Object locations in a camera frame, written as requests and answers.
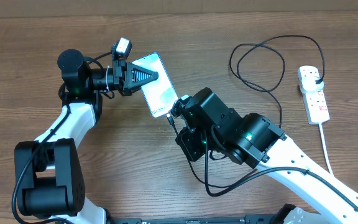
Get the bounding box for Samsung Galaxy smartphone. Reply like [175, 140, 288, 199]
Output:
[132, 52, 178, 118]

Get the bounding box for black USB charging cable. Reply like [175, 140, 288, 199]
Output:
[165, 34, 326, 189]

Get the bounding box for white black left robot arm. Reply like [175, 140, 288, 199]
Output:
[11, 49, 158, 223]

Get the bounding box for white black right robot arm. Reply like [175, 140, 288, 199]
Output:
[170, 88, 358, 223]

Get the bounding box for white charger plug adapter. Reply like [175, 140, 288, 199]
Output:
[299, 76, 324, 94]

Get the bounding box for white power strip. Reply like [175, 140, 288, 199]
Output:
[298, 65, 330, 124]

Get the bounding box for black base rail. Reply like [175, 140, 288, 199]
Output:
[106, 203, 295, 224]

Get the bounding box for white power strip cord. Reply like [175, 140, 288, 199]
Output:
[318, 123, 334, 175]

